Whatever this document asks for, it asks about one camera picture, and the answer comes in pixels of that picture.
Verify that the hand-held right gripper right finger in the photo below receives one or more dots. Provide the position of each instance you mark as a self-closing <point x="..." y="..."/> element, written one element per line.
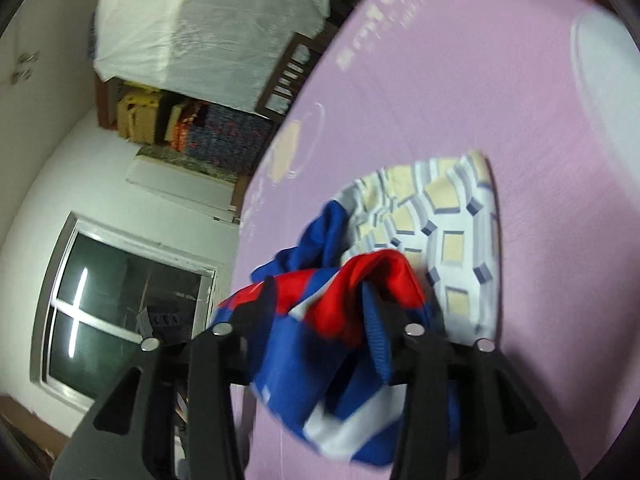
<point x="380" y="345"/>

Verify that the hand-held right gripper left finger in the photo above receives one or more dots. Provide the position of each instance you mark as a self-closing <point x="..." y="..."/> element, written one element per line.
<point x="247" y="320"/>

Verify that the blue white printed zip jacket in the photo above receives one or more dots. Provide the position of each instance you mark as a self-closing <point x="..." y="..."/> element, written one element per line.
<point x="450" y="240"/>

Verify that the white framed window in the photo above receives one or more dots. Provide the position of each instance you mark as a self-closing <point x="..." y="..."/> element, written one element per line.
<point x="110" y="280"/>

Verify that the white foam board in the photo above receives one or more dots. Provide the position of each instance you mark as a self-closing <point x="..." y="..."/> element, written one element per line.
<point x="175" y="185"/>

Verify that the green floral board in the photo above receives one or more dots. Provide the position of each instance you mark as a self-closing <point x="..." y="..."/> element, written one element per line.
<point x="200" y="165"/>

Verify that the stack of patterned boxes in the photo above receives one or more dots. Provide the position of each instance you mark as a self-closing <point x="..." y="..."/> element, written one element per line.
<point x="225" y="130"/>

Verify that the dark wooden chair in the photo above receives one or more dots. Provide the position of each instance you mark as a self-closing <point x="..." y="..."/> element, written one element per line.
<point x="265" y="104"/>

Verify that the yellow cardboard box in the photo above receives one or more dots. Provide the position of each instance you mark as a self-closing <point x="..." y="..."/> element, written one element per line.
<point x="137" y="115"/>

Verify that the brown cardboard sheet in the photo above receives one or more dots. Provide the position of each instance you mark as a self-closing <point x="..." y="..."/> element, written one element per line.
<point x="25" y="420"/>

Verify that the pink printed blanket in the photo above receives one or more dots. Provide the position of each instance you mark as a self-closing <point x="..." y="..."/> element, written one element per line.
<point x="425" y="85"/>

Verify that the white lace cover cloth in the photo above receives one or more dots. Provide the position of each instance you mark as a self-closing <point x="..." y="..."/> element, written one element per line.
<point x="200" y="25"/>

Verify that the metal wall hook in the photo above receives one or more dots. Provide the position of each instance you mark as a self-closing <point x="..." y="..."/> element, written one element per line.
<point x="27" y="57"/>
<point x="21" y="76"/>

